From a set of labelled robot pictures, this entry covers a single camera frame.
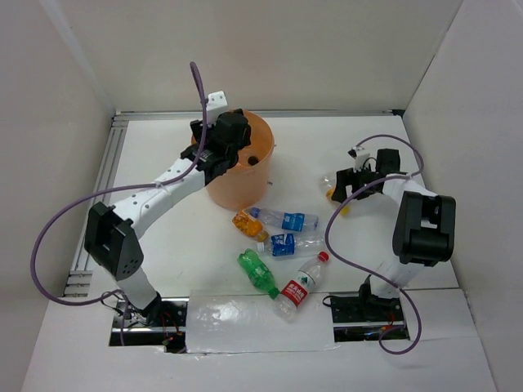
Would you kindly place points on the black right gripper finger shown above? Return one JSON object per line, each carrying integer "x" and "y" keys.
{"x": 344, "y": 178}
{"x": 356, "y": 186}

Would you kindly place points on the orange plastic bin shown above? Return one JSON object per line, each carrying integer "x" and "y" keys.
{"x": 244, "y": 185}

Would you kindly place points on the aluminium frame rail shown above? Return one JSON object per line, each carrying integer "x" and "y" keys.
{"x": 80, "y": 275}

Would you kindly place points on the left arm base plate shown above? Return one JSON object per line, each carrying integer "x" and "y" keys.
{"x": 167, "y": 331}

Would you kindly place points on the red label water bottle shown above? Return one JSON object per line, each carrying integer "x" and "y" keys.
{"x": 298, "y": 288}

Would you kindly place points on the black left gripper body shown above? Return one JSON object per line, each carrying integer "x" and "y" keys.
{"x": 198, "y": 130}

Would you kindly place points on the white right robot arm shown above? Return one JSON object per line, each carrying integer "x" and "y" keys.
{"x": 424, "y": 232}

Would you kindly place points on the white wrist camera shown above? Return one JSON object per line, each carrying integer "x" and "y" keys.
{"x": 216, "y": 105}
{"x": 360, "y": 155}

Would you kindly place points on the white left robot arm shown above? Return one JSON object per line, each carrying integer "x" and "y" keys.
{"x": 113, "y": 232}

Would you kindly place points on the white cap blue label bottle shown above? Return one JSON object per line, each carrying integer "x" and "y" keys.
{"x": 286, "y": 246}

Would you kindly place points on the black label cola bottle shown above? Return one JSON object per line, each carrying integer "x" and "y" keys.
{"x": 253, "y": 160}

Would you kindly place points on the yellow cap clear bottle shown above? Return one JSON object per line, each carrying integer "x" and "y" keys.
{"x": 327, "y": 186}

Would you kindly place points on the blue cap water bottle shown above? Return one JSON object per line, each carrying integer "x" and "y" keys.
{"x": 297, "y": 221}

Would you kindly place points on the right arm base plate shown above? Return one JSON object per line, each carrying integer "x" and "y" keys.
{"x": 354, "y": 322}

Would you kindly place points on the green plastic bottle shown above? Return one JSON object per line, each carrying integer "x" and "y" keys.
{"x": 258, "y": 273}

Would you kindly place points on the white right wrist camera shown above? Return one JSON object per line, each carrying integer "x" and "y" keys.
{"x": 360, "y": 155}

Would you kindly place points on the orange juice bottle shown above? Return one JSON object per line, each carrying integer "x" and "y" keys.
{"x": 250, "y": 226}

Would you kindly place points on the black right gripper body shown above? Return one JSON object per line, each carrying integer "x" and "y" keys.
{"x": 364, "y": 175}

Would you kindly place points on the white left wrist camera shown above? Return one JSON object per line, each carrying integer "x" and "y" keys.
{"x": 216, "y": 105}

